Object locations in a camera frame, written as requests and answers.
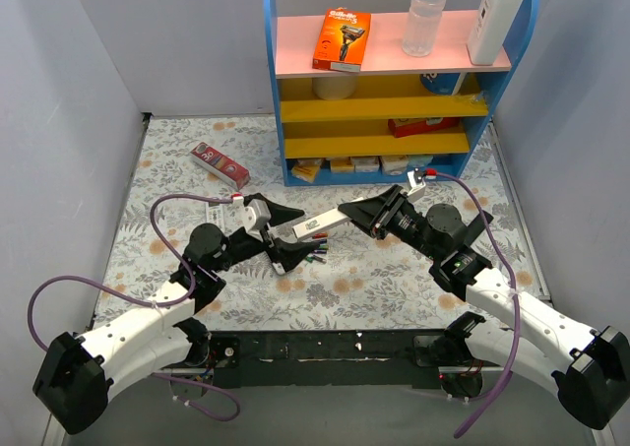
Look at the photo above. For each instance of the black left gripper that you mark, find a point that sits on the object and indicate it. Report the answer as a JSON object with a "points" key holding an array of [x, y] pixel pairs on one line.
{"points": [[266, 236]]}

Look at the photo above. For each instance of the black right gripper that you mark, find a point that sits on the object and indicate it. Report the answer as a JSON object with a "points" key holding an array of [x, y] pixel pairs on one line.
{"points": [[386, 213]]}

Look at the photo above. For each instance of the white slim remote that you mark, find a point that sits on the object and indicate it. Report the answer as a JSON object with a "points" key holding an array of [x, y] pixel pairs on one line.
{"points": [[318, 224]]}

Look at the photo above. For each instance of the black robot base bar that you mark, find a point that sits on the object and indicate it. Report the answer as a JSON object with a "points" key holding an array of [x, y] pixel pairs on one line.
{"points": [[420, 359]]}

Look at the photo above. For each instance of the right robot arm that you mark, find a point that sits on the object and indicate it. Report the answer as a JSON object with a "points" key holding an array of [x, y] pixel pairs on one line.
{"points": [[589, 368]]}

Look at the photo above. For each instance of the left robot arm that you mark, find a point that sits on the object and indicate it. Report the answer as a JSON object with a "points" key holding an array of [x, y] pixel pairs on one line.
{"points": [[82, 373]]}

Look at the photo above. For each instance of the small white remote control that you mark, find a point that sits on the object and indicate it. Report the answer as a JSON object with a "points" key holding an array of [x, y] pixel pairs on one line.
{"points": [[279, 268]]}

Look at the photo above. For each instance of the large white remote control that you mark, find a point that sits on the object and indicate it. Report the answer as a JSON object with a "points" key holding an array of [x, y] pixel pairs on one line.
{"points": [[215, 215]]}

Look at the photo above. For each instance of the yellow sponge pack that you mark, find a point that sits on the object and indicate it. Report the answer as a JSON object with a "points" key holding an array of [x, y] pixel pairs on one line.
{"points": [[306, 169]]}

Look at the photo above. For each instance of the red white toothpaste box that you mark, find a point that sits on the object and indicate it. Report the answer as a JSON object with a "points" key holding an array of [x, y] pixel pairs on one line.
{"points": [[221, 166]]}

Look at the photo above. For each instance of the red snack box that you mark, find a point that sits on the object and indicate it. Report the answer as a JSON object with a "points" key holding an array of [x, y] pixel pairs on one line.
{"points": [[405, 127]]}

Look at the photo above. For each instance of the blue yellow wooden shelf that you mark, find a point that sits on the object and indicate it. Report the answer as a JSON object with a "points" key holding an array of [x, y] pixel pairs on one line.
{"points": [[388, 87]]}

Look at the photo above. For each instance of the blue paper cup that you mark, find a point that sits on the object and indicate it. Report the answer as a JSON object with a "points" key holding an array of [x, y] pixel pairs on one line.
{"points": [[444, 84]]}

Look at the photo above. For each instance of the orange razor box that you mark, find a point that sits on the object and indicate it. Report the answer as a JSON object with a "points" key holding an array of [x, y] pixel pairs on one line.
{"points": [[342, 41]]}

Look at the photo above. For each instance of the clear plastic bottle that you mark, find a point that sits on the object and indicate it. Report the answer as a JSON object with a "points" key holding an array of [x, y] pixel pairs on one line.
{"points": [[422, 26]]}

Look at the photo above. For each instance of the white plastic bottle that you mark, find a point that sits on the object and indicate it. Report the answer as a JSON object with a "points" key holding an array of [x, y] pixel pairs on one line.
{"points": [[492, 23]]}

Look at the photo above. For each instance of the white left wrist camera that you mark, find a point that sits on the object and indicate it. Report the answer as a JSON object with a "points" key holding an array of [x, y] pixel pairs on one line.
{"points": [[255, 214]]}

